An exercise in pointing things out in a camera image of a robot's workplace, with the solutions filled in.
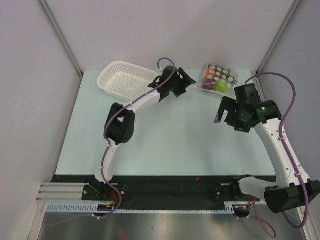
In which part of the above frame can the white slotted cable duct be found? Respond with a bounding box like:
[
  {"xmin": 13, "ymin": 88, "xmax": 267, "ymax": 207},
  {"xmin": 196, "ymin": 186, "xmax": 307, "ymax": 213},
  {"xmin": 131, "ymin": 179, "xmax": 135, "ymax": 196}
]
[{"xmin": 45, "ymin": 202, "xmax": 235, "ymax": 215}]

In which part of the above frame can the red orange fake fruit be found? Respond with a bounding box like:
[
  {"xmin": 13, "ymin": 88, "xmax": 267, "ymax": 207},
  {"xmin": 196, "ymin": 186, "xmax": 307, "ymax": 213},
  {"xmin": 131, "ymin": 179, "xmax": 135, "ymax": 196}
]
[{"xmin": 203, "ymin": 67, "xmax": 216, "ymax": 80}]

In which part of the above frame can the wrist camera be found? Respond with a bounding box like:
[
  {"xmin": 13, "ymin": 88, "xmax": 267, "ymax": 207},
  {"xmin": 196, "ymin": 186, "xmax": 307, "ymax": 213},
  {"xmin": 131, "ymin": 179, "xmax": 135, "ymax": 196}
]
[
  {"xmin": 159, "ymin": 65, "xmax": 178, "ymax": 84},
  {"xmin": 234, "ymin": 83, "xmax": 261, "ymax": 107}
]

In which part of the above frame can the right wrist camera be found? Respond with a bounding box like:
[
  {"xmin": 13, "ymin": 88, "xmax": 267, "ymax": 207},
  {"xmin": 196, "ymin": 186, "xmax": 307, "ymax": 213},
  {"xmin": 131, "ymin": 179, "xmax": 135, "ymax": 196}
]
[{"xmin": 234, "ymin": 83, "xmax": 261, "ymax": 107}]

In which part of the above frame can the aluminium rail bottom left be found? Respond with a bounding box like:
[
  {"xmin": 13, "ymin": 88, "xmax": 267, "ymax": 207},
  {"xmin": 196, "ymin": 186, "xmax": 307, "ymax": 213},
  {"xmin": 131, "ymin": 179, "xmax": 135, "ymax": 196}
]
[{"xmin": 36, "ymin": 183, "xmax": 85, "ymax": 202}]

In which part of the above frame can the aluminium frame post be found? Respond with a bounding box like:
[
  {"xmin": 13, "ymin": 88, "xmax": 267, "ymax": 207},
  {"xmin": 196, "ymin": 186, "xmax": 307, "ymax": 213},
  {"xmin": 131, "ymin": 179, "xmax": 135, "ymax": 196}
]
[
  {"xmin": 254, "ymin": 0, "xmax": 303, "ymax": 74},
  {"xmin": 37, "ymin": 0, "xmax": 84, "ymax": 77}
]

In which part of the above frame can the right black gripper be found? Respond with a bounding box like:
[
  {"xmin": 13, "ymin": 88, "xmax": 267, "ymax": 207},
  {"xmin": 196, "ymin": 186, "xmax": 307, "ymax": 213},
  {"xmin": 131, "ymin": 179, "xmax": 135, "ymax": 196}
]
[{"xmin": 215, "ymin": 96, "xmax": 251, "ymax": 133}]

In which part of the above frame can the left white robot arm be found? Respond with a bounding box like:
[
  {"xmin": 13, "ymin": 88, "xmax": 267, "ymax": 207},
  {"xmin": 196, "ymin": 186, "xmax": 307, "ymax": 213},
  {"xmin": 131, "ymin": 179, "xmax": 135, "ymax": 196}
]
[{"xmin": 93, "ymin": 66, "xmax": 196, "ymax": 200}]

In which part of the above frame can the white perforated plastic basket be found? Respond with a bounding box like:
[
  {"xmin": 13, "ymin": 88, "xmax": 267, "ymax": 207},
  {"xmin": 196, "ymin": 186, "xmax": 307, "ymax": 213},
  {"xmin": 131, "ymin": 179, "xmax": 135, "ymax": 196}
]
[{"xmin": 96, "ymin": 61, "xmax": 159, "ymax": 102}]

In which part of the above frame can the polka dot zip bag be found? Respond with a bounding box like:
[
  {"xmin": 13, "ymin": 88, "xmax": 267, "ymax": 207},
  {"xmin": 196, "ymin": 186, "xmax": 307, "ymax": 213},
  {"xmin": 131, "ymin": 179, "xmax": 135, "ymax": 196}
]
[{"xmin": 195, "ymin": 63, "xmax": 239, "ymax": 99}]

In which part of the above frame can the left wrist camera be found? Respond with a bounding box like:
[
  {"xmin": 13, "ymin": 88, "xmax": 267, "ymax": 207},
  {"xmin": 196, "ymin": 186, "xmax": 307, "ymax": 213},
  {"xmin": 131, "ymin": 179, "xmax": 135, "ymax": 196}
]
[{"xmin": 159, "ymin": 65, "xmax": 178, "ymax": 84}]

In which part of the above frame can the green fake fruit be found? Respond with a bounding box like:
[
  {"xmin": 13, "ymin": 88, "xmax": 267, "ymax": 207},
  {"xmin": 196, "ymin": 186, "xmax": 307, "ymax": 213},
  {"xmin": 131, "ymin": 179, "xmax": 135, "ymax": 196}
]
[{"xmin": 214, "ymin": 79, "xmax": 228, "ymax": 93}]

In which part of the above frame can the right aluminium frame post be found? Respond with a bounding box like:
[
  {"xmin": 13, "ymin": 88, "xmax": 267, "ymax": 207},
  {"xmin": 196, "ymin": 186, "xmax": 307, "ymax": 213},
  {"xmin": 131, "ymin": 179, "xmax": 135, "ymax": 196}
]
[{"xmin": 254, "ymin": 0, "xmax": 303, "ymax": 74}]

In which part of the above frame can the left aluminium frame post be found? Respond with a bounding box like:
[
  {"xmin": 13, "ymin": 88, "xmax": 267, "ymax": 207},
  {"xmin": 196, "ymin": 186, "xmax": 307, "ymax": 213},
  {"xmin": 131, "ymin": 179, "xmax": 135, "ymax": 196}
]
[{"xmin": 37, "ymin": 0, "xmax": 84, "ymax": 77}]

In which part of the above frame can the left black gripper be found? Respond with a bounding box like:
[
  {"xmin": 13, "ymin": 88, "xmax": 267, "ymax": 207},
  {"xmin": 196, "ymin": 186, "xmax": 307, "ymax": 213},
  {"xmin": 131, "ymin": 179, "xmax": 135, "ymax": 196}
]
[{"xmin": 168, "ymin": 68, "xmax": 195, "ymax": 98}]

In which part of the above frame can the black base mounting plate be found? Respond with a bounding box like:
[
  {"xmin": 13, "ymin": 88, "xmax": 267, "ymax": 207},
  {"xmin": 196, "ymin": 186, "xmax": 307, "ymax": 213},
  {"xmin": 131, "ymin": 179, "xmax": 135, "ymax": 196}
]
[{"xmin": 51, "ymin": 175, "xmax": 252, "ymax": 210}]

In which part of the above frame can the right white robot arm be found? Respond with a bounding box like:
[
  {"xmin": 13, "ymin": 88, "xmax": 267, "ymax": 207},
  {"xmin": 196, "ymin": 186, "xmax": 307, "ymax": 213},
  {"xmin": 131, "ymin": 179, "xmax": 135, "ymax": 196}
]
[{"xmin": 214, "ymin": 96, "xmax": 320, "ymax": 214}]

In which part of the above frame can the purple fake fruit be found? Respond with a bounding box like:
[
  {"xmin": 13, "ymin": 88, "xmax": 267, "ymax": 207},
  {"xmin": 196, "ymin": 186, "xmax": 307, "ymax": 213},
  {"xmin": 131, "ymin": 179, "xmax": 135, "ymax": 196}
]
[{"xmin": 201, "ymin": 81, "xmax": 216, "ymax": 91}]

